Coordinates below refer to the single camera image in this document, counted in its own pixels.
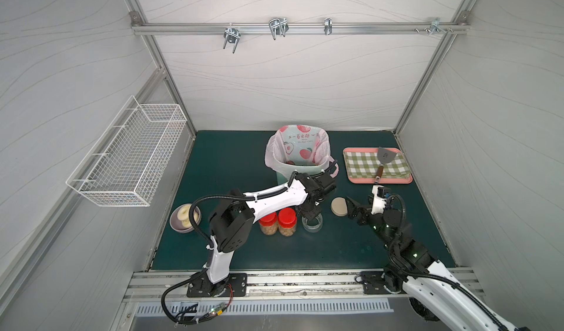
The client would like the beige jar lid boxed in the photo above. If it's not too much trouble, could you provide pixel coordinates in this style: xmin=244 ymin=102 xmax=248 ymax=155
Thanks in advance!
xmin=330 ymin=197 xmax=348 ymax=217

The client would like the glass peanut jar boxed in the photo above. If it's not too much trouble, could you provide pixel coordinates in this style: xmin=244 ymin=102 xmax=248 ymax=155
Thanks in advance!
xmin=302 ymin=214 xmax=323 ymax=233

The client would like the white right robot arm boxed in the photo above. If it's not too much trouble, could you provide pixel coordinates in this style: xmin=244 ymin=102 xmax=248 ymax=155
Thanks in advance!
xmin=345 ymin=194 xmax=528 ymax=330

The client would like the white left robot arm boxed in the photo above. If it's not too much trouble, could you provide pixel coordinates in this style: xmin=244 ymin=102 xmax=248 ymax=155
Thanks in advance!
xmin=160 ymin=161 xmax=339 ymax=327

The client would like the green white checkered cloth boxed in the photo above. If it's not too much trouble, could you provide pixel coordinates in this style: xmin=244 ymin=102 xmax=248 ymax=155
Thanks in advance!
xmin=344 ymin=151 xmax=411 ymax=180

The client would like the pink white plastic bin bag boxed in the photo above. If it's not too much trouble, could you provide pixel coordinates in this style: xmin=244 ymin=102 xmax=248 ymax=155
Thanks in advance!
xmin=264 ymin=125 xmax=335 ymax=175

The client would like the pink plastic tray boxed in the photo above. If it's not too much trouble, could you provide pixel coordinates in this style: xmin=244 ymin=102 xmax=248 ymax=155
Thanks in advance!
xmin=343 ymin=147 xmax=413 ymax=184

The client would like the mint green trash bin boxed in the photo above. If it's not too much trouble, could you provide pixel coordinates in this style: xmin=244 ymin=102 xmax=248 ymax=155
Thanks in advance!
xmin=276 ymin=172 xmax=292 ymax=185

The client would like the grey bowl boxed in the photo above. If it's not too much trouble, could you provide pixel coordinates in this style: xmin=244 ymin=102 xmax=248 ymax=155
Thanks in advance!
xmin=169 ymin=203 xmax=194 ymax=233

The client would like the metal hook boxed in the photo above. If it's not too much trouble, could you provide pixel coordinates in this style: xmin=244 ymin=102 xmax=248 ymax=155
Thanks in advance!
xmin=268 ymin=18 xmax=289 ymax=40
xmin=414 ymin=18 xmax=454 ymax=36
xmin=223 ymin=26 xmax=241 ymax=53
xmin=324 ymin=18 xmax=333 ymax=36

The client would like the aluminium crossbar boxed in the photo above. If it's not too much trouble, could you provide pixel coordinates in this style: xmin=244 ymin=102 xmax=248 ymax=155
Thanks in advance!
xmin=132 ymin=21 xmax=471 ymax=36

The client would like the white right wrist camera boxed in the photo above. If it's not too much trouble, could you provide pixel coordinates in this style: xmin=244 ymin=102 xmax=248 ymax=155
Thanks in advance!
xmin=371 ymin=184 xmax=390 ymax=215

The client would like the steel spatula wooden handle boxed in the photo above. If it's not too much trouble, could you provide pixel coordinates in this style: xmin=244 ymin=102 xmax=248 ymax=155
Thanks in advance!
xmin=375 ymin=147 xmax=397 ymax=184

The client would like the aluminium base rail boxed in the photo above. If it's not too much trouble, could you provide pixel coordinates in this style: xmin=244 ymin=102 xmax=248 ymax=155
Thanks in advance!
xmin=122 ymin=266 xmax=486 ymax=301

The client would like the white slotted cable duct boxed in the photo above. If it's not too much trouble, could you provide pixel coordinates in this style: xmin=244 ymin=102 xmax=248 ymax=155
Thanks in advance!
xmin=135 ymin=298 xmax=394 ymax=317

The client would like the white wire basket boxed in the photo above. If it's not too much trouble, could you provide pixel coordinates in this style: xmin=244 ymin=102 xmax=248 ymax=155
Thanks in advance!
xmin=66 ymin=95 xmax=187 ymax=207

